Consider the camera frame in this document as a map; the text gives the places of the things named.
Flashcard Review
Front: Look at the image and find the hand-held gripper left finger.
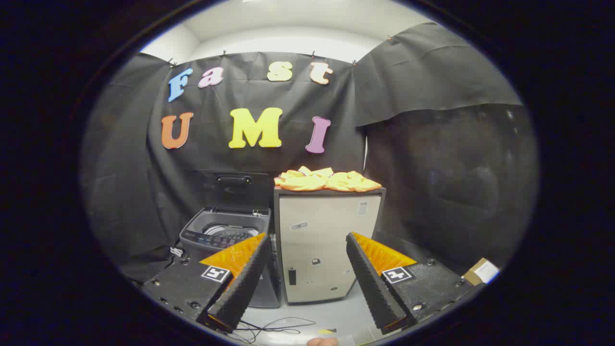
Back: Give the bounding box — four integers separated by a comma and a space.
142, 233, 272, 333

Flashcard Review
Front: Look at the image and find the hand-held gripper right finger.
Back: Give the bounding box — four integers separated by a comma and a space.
345, 232, 486, 336

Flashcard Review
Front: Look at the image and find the grey washing machine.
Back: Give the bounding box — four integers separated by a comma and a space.
179, 207, 282, 309

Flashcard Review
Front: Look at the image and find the yellow polo shirt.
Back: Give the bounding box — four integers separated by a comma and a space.
274, 166, 383, 193

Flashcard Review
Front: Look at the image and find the white cabinet with dark top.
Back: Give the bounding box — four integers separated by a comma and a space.
273, 185, 387, 306

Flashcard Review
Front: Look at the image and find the cardboard box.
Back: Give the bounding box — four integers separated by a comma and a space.
462, 258, 500, 287

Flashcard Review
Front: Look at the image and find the black backdrop cloth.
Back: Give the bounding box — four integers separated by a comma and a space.
79, 22, 539, 284

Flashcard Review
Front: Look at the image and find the black floor cable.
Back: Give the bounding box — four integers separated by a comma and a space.
234, 316, 318, 345

